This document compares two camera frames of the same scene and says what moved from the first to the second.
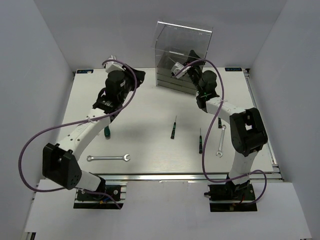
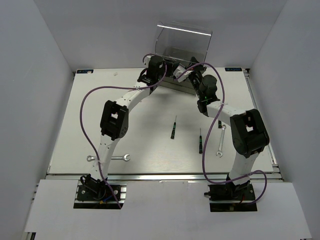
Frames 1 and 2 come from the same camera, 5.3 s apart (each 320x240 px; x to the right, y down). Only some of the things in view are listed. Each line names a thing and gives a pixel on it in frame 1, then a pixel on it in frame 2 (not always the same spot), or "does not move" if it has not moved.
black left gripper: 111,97 to 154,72
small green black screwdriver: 200,150 does not move
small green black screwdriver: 173,130 does not move
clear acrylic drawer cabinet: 173,43 does not move
